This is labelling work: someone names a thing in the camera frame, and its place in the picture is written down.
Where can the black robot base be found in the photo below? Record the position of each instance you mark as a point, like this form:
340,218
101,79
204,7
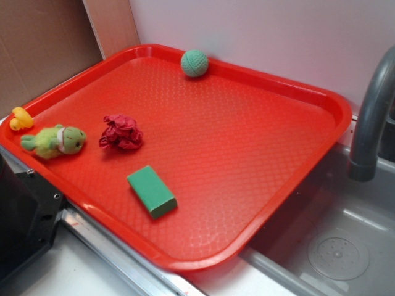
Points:
31,208

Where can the crumpled red paper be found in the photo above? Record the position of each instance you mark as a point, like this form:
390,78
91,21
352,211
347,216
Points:
122,132

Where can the red plastic tray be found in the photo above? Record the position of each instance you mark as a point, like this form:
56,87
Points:
231,146

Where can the brown cardboard panel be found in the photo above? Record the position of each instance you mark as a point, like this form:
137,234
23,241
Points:
44,43

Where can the grey plastic sink basin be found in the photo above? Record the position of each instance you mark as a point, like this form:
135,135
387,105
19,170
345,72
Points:
332,235

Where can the yellow rubber duck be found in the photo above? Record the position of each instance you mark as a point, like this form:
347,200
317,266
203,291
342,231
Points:
21,119

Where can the green dimpled ball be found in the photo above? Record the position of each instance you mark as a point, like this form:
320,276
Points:
194,63

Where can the green rectangular block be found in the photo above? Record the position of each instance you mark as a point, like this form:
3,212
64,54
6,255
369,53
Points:
157,198

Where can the grey curved faucet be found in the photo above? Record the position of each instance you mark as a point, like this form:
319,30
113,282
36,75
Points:
374,131

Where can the green plush frog toy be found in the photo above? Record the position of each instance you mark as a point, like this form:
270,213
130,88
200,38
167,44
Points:
54,142

